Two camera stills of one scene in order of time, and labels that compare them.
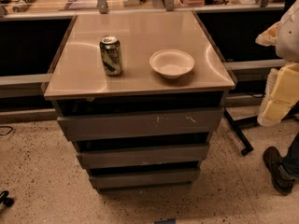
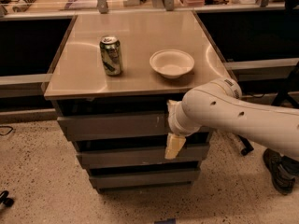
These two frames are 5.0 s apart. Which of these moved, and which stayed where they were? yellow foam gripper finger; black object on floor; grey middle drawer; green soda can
Moved: yellow foam gripper finger
Stayed: grey middle drawer; black object on floor; green soda can
